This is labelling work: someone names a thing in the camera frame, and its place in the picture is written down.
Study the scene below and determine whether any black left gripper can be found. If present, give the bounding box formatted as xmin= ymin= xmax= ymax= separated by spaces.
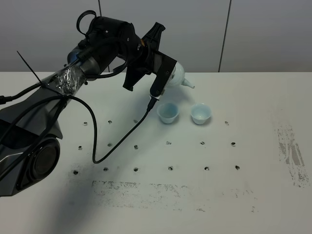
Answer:
xmin=121 ymin=22 xmax=166 ymax=91

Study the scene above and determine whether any pale blue porcelain teapot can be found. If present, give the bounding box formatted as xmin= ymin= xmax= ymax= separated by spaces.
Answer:
xmin=167 ymin=62 xmax=195 ymax=89

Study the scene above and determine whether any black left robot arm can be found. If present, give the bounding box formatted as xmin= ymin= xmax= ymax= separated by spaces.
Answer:
xmin=0 ymin=16 xmax=176 ymax=196

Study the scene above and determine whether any left pale blue teacup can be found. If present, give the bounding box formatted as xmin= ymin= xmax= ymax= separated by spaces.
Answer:
xmin=156 ymin=103 xmax=179 ymax=124

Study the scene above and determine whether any pale blue teacup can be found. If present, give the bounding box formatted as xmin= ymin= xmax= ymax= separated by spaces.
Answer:
xmin=191 ymin=103 xmax=212 ymax=125
xmin=156 ymin=103 xmax=179 ymax=124

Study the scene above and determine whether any right pale blue teacup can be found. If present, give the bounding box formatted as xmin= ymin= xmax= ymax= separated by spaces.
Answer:
xmin=191 ymin=103 xmax=212 ymax=125

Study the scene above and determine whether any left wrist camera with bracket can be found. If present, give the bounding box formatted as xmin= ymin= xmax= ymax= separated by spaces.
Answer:
xmin=150 ymin=51 xmax=177 ymax=98

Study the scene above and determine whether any black cable tie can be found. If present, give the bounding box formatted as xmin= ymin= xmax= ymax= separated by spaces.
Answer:
xmin=17 ymin=51 xmax=64 ymax=97

